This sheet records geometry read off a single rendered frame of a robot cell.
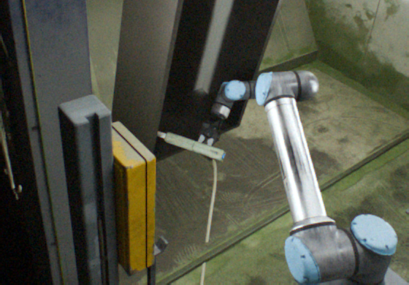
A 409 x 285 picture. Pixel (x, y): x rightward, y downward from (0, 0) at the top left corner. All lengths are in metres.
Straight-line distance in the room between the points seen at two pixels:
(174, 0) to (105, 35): 1.48
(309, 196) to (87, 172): 0.99
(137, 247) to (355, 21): 3.36
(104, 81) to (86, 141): 2.49
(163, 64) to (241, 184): 1.21
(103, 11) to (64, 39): 2.06
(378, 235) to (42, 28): 1.15
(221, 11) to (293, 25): 1.69
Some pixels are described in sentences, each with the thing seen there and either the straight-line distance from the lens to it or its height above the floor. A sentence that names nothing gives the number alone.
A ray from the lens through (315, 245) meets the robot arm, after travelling 1.59.
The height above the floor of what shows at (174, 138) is 0.58.
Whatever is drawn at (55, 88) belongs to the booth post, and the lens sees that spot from 1.30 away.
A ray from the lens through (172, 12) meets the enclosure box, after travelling 1.87.
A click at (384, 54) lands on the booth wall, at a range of 3.98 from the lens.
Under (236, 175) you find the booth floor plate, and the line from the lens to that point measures 3.05.
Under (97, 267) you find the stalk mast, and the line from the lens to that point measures 0.94.
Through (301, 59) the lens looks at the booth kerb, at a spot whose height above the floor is 0.13.
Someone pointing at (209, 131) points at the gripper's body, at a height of 0.61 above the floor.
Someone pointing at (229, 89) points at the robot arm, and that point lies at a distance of 2.32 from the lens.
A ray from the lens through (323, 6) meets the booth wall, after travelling 4.24.
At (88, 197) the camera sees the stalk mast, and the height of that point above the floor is 1.50.
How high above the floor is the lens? 2.06
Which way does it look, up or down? 32 degrees down
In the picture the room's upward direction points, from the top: 6 degrees clockwise
